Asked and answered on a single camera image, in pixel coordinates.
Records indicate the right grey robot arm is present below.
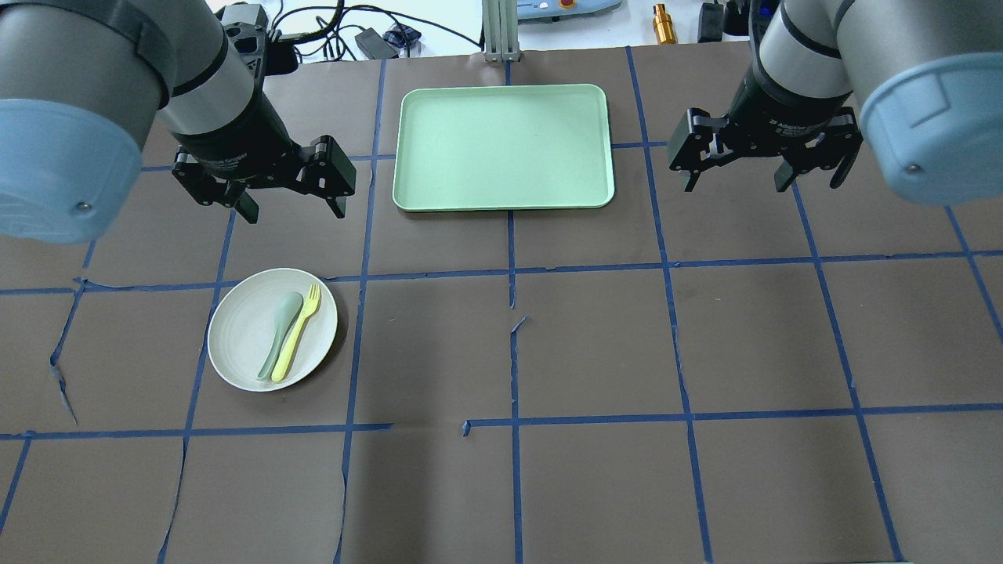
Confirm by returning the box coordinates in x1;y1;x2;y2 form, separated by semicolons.
668;1;1002;206

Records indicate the light green tray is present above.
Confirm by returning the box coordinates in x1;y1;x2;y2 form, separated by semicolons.
392;85;616;213

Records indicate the yellow plastic fork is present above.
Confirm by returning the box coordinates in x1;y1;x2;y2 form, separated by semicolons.
270;283;322;382

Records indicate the aluminium frame post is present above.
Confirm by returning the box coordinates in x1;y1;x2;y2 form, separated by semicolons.
481;0;522;62

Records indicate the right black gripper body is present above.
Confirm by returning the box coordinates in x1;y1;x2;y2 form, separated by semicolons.
668;74;864;176

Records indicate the black power adapter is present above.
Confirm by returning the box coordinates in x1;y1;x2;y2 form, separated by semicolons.
354;27;399;60

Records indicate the brass cylinder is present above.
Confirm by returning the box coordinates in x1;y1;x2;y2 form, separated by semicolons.
652;3;678;44

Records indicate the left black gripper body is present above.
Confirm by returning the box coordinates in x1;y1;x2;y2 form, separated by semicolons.
172;94;356;204

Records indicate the white round plate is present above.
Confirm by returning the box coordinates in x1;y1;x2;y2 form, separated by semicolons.
207;268;339;392

